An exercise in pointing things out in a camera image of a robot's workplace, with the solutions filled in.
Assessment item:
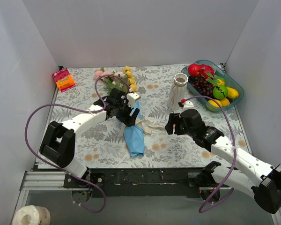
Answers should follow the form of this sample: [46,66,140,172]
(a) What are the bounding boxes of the blue wrapping paper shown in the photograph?
[123,125,145,157]

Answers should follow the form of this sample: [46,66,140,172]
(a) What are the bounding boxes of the cream ribbon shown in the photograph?
[118,119,167,137]

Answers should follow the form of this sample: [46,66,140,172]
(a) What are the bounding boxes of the artificial flower bouquet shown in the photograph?
[94,66,137,94]

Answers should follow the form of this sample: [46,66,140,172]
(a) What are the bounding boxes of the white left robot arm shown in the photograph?
[39,88,141,188]

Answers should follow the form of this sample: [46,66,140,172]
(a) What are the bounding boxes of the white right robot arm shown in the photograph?
[165,109,281,214]

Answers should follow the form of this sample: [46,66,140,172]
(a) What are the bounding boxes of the white ribbed ceramic vase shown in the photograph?
[168,73,188,111]

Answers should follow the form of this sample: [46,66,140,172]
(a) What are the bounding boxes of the floral patterned table mat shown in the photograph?
[35,64,253,169]

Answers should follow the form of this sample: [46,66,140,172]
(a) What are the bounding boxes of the yellow lemon front left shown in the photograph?
[208,99,223,108]

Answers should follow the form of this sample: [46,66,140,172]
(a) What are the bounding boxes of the yellow lemon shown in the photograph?
[220,98,230,107]
[208,99,223,108]
[216,79,225,86]
[227,87,239,99]

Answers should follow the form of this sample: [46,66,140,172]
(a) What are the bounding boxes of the dark purple grape bunch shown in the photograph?
[188,76,214,99]

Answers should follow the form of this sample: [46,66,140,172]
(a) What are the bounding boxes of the yellow lemon front right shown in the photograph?
[220,98,230,107]

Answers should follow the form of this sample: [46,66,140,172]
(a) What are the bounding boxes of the teal plastic fruit basket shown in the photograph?
[180,60,245,113]

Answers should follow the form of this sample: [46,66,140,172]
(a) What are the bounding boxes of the yellow lemon back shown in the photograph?
[216,79,225,86]

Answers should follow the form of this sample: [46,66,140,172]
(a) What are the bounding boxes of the red apple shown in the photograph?
[188,64,201,76]

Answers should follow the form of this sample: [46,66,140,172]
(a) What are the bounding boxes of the pink dragon fruit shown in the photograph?
[199,64,214,80]

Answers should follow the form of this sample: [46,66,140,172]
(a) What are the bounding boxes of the orange pink snack box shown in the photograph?
[52,68,76,92]

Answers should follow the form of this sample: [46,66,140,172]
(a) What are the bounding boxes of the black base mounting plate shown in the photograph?
[63,167,235,200]

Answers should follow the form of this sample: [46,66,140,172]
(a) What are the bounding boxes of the white tape roll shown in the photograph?
[12,205,51,225]

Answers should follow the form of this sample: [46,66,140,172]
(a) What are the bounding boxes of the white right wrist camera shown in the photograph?
[178,99,194,113]

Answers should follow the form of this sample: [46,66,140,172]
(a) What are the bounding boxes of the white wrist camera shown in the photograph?
[178,99,194,113]
[126,92,141,108]

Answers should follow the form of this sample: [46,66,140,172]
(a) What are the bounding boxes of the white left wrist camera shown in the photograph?
[126,92,141,108]

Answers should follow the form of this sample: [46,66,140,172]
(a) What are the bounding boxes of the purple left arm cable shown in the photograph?
[24,75,132,213]

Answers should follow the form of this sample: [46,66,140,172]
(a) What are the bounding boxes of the aluminium rail frame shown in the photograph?
[20,171,68,191]

